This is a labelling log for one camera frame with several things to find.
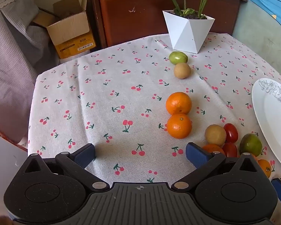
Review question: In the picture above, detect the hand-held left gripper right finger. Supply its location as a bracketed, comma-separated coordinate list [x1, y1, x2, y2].
[171, 142, 260, 191]

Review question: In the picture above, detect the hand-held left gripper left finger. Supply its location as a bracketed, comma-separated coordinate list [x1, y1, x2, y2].
[24, 143, 110, 191]

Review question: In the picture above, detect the orange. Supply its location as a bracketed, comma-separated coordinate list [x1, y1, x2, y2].
[202, 144, 226, 155]
[166, 113, 193, 139]
[257, 159, 272, 178]
[166, 92, 192, 115]

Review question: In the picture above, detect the red cherry tomato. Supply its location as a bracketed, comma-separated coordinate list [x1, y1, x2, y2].
[222, 142, 238, 158]
[223, 123, 239, 143]

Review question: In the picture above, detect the green apple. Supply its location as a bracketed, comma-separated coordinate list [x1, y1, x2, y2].
[239, 133, 263, 157]

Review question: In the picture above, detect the white plate with flower drawing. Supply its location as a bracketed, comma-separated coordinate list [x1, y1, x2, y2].
[251, 78, 281, 172]

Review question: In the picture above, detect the brown kiwi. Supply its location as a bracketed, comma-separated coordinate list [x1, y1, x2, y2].
[174, 62, 191, 79]
[205, 124, 227, 146]

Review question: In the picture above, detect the cherry print tablecloth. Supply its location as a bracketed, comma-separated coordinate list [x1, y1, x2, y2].
[28, 33, 281, 189]

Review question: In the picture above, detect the small green plum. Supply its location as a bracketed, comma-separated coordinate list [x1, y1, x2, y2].
[169, 51, 188, 65]

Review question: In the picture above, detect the grey cloth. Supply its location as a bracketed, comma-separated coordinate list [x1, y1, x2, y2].
[0, 3, 61, 144]

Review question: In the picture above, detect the white faceted planter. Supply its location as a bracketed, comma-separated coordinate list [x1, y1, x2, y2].
[162, 10, 215, 53]

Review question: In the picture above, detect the open cardboard box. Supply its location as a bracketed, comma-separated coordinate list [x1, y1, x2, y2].
[32, 0, 96, 59]

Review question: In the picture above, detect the green potted plant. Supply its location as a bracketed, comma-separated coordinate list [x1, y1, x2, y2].
[161, 0, 217, 20]

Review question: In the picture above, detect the brown wooden cabinet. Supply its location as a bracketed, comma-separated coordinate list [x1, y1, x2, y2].
[81, 0, 249, 49]

